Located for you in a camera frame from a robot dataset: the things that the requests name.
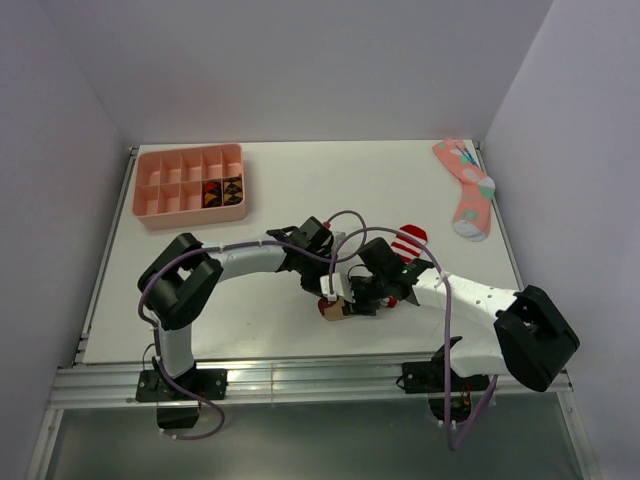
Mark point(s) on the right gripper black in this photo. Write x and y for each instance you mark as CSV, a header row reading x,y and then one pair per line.
x,y
359,307

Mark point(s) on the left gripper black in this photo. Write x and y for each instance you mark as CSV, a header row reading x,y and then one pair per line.
x,y
312,286

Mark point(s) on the tan maroon sock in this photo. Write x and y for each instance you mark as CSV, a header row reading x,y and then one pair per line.
x,y
333,310

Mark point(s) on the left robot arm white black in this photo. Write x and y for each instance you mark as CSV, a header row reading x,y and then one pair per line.
x,y
176,287

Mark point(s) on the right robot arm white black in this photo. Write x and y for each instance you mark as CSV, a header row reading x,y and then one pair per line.
x,y
525,334

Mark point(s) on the red white striped sock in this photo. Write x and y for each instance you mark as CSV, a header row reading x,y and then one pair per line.
x,y
405,248

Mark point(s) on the brown argyle rolled sock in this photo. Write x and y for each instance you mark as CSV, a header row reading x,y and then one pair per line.
x,y
232,191

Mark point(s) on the pink patterned sock pair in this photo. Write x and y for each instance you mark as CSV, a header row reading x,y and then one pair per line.
x,y
472,218

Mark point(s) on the red argyle rolled sock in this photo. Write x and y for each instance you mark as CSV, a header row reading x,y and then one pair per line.
x,y
212,196

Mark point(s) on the pink divided organizer tray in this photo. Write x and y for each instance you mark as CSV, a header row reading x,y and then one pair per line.
x,y
168,186

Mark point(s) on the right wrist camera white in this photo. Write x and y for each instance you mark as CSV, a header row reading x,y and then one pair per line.
x,y
335,287

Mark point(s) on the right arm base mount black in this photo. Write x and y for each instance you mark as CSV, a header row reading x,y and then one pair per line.
x,y
427,377

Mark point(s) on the aluminium rail frame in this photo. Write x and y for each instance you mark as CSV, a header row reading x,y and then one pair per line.
x,y
335,417

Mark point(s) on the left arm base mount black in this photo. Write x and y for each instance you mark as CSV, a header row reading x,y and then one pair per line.
x,y
179,409

